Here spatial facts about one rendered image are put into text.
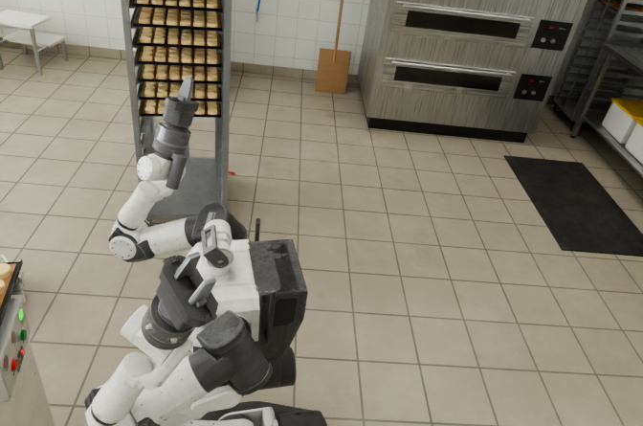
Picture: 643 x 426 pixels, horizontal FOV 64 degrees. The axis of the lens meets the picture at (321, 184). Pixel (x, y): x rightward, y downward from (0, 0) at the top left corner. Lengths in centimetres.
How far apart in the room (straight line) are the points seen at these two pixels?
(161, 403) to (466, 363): 183
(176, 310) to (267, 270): 48
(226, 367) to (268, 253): 34
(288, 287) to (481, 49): 338
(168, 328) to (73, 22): 488
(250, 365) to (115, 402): 27
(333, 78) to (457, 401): 334
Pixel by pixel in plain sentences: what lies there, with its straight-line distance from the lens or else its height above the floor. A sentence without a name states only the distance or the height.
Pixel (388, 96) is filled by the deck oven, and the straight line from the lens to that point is 436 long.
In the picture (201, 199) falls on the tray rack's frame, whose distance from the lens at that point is 317.
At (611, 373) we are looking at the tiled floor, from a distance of 308.
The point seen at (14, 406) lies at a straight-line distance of 183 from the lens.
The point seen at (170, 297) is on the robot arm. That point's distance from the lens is 87.
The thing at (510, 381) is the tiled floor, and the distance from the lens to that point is 277.
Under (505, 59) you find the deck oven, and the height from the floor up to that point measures 75.
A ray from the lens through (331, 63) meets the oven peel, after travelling 500.
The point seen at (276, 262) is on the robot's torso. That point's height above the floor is 111.
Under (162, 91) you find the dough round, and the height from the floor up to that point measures 88.
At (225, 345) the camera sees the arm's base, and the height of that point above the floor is 113.
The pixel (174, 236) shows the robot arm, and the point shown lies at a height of 104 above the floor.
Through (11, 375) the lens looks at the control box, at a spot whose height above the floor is 74.
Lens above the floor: 202
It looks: 34 degrees down
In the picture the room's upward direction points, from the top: 8 degrees clockwise
